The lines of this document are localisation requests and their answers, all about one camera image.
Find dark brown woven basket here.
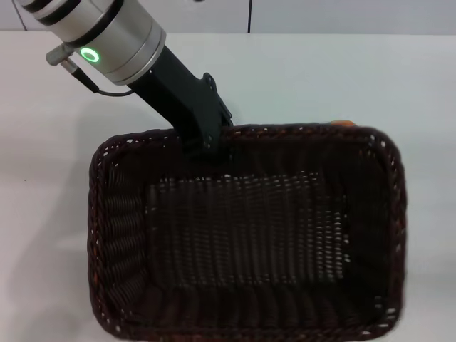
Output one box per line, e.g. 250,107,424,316
87,122,408,342

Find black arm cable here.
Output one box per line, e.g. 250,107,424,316
61,61,135,97

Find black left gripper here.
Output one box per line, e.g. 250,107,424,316
131,45,234,167

